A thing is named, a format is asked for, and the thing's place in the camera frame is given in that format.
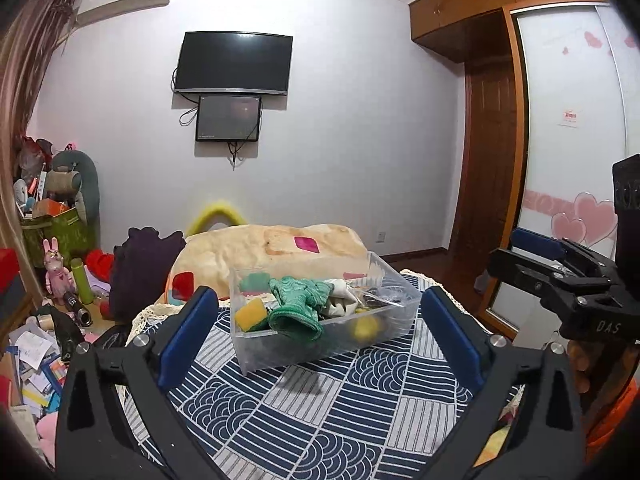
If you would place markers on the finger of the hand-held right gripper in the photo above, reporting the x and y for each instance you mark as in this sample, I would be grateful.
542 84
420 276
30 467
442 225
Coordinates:
520 270
537 242

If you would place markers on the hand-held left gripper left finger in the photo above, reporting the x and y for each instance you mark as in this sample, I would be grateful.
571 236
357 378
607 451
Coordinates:
192 330

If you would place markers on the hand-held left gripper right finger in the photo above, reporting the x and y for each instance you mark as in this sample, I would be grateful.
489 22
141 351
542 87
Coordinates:
450 330

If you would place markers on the yellow sponge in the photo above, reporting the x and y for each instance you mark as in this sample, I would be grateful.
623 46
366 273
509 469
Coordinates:
251 315

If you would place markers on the yellow soft object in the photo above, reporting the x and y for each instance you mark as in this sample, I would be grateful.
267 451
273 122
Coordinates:
366 328

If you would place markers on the clear plastic box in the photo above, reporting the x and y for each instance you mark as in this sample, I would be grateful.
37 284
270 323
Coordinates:
280 355

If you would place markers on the green knit glove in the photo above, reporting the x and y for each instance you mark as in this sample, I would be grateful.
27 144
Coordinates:
295 310

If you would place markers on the white knit cloth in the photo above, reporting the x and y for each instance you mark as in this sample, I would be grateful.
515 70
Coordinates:
345 300

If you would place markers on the person's right forearm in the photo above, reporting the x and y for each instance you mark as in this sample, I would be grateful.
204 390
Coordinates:
617 415

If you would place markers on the person's right hand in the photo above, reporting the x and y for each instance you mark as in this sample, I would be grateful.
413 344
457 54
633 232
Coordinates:
580 367

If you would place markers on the dark purple plush toy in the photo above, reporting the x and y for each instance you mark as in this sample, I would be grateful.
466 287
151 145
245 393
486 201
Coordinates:
140 275

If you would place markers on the brown wooden door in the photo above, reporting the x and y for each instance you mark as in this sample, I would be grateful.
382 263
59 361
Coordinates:
487 170

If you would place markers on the cream printed blanket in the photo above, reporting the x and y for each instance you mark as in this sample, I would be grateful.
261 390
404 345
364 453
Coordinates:
240 250

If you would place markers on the white heart print wardrobe door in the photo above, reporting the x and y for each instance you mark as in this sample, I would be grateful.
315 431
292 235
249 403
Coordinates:
565 150

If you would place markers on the red cloth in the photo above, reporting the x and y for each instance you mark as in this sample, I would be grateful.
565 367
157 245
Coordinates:
100 265

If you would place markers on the black flashlight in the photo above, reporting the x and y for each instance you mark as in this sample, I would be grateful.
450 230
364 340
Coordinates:
77 309

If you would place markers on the green bottle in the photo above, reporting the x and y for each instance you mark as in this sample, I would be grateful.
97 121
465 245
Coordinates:
81 280

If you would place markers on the yellow plush toy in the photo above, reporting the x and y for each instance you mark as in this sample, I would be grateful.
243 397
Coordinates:
215 208

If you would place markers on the blue patterned tablecloth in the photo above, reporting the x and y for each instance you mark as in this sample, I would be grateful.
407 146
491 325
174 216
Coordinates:
300 425

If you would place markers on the pink rabbit figure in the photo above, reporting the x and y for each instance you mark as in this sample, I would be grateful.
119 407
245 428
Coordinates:
57 272

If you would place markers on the green storage box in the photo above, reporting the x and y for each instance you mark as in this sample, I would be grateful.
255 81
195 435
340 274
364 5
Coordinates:
65 237

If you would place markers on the pile of papers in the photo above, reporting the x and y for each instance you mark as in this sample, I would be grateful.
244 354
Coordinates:
30 360

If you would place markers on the pink plush toy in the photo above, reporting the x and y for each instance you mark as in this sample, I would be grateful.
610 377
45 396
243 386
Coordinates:
46 435

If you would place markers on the red box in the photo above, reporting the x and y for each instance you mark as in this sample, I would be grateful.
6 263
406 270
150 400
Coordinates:
9 270

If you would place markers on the wooden overhead cabinet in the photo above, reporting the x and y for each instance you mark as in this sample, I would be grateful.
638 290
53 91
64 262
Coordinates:
475 5

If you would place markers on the brown striped curtain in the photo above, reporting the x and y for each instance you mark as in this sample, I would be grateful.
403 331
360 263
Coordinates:
20 85

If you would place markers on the white wall socket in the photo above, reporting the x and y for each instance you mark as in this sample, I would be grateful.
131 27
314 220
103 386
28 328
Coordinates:
380 236

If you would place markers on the small black wall monitor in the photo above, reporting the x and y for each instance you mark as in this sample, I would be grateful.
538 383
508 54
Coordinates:
228 117

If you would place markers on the black wall television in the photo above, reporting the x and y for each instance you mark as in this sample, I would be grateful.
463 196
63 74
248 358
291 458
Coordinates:
232 62

